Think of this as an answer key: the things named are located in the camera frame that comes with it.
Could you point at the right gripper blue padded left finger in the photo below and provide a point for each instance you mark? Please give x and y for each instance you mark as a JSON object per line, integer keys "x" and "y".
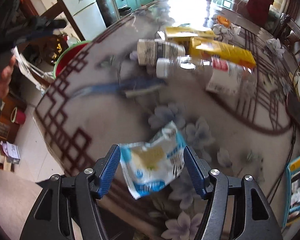
{"x": 105, "y": 169}

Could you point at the small white crumpled paper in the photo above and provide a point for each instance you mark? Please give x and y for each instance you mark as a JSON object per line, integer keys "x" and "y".
{"x": 275, "y": 47}

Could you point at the dark red hanging apron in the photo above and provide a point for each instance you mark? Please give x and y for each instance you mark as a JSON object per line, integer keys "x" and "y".
{"x": 258, "y": 10}

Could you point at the black kitchen trash bin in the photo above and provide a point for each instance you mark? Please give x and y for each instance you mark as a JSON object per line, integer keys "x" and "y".
{"x": 123, "y": 11}

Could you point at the orange snack wrapper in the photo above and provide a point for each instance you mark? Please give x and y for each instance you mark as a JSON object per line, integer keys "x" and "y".
{"x": 223, "y": 21}

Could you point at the person's left hand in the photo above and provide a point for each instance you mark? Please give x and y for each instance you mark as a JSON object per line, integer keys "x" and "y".
{"x": 6, "y": 75}

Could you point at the clear plastic bottle red label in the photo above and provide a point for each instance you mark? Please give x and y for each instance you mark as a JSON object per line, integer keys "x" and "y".
{"x": 217, "y": 75}

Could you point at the paper cup with dark band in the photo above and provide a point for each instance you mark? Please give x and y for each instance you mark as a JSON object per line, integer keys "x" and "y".
{"x": 149, "y": 51}

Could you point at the yellow carton box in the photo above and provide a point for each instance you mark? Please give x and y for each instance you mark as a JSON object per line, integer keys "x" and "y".
{"x": 204, "y": 48}
{"x": 184, "y": 33}

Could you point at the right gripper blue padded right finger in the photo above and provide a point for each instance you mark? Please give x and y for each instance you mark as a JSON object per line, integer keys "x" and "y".
{"x": 198, "y": 173}

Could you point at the blue plastic comb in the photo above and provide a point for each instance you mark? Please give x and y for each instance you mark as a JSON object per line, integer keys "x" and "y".
{"x": 128, "y": 88}

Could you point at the green red plastic basin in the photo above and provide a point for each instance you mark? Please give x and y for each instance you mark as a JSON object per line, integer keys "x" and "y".
{"x": 67, "y": 56}

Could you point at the blue white snack bag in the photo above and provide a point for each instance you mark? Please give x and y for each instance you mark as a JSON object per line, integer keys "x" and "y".
{"x": 149, "y": 167}

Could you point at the gray crumpled paper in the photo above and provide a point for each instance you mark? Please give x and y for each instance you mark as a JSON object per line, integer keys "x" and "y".
{"x": 225, "y": 34}

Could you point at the white two-door refrigerator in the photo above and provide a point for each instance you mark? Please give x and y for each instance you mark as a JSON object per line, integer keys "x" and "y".
{"x": 87, "y": 16}

